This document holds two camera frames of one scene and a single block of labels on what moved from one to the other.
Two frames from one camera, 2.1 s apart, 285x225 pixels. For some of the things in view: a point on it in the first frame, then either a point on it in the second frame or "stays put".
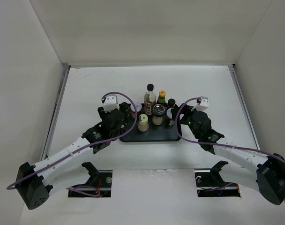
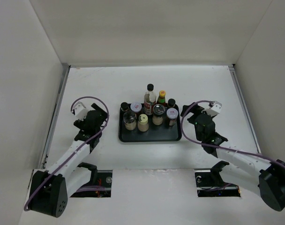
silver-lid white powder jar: [158, 110] stays put
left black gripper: [102, 112] -> [103, 115]
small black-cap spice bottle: [171, 102] stays put
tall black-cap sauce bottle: [149, 100] stays put
